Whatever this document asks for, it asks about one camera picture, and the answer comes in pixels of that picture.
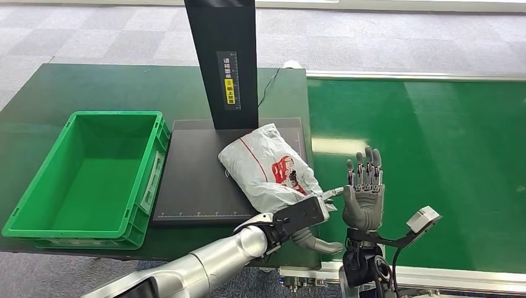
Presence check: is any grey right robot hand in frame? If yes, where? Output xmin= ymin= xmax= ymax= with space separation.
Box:
xmin=342 ymin=146 xmax=386 ymax=232

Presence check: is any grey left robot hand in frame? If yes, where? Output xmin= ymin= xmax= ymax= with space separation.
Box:
xmin=292 ymin=187 xmax=345 ymax=256

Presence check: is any grey white courier package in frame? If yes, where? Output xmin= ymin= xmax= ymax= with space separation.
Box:
xmin=218 ymin=123 xmax=339 ymax=215

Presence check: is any green conveyor belt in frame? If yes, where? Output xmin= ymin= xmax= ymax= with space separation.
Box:
xmin=306 ymin=78 xmax=526 ymax=274

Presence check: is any black inbound scanner machine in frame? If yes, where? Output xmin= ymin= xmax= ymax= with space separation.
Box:
xmin=151 ymin=0 xmax=315 ymax=227

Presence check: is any black yellow instruction label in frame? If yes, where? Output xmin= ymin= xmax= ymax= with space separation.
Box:
xmin=216 ymin=51 xmax=242 ymax=111

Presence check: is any green plastic crate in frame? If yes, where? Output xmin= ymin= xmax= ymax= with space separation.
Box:
xmin=2 ymin=111 xmax=171 ymax=251

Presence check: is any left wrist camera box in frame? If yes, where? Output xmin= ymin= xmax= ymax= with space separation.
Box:
xmin=273 ymin=195 xmax=331 ymax=240

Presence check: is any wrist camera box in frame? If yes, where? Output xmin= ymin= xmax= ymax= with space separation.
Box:
xmin=406 ymin=205 xmax=443 ymax=235
xmin=273 ymin=195 xmax=331 ymax=240

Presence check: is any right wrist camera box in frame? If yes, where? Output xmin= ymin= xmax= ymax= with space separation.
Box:
xmin=406 ymin=205 xmax=443 ymax=235

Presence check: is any black power cable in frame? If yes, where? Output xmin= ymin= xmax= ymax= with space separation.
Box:
xmin=257 ymin=68 xmax=282 ymax=108

